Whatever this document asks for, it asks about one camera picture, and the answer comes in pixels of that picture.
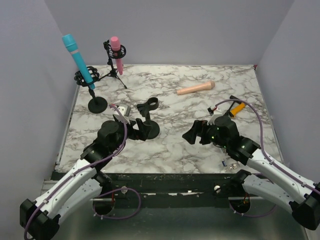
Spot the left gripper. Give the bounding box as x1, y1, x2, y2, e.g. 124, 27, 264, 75
109, 117, 152, 154

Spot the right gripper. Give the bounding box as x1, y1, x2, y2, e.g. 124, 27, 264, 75
182, 119, 229, 149

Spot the black clip mic stand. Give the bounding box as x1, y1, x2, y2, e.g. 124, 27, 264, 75
136, 97, 161, 140

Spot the black shock-mount mic stand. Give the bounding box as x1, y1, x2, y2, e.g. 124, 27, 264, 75
74, 66, 108, 114

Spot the beige microphone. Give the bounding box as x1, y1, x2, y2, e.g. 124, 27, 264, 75
176, 81, 216, 96

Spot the blue microphone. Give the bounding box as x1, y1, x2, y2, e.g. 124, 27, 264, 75
62, 34, 95, 90

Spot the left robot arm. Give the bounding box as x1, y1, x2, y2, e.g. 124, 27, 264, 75
19, 118, 152, 240

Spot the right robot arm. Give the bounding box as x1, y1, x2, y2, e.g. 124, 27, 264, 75
182, 116, 320, 231

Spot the black tripod mic stand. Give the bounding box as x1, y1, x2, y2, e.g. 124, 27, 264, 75
100, 39, 128, 89

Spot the pink microphone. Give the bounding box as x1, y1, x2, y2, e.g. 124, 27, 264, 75
110, 36, 123, 75

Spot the clear plastic parts box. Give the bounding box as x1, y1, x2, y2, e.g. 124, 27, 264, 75
220, 148, 240, 172

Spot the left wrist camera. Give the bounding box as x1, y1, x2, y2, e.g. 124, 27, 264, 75
113, 104, 132, 124

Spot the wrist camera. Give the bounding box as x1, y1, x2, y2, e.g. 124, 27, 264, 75
207, 106, 223, 125
113, 104, 132, 124

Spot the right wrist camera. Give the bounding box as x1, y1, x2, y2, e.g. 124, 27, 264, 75
207, 106, 223, 125

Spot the orange handled tool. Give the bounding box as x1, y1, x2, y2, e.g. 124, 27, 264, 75
225, 95, 246, 118

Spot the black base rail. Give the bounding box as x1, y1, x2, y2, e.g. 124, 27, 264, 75
49, 172, 281, 208

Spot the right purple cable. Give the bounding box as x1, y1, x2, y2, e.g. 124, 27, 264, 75
217, 99, 320, 218

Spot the purple cable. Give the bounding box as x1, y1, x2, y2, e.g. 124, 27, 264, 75
23, 104, 142, 240
217, 99, 320, 218

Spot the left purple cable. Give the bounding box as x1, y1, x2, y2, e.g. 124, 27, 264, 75
23, 104, 142, 240

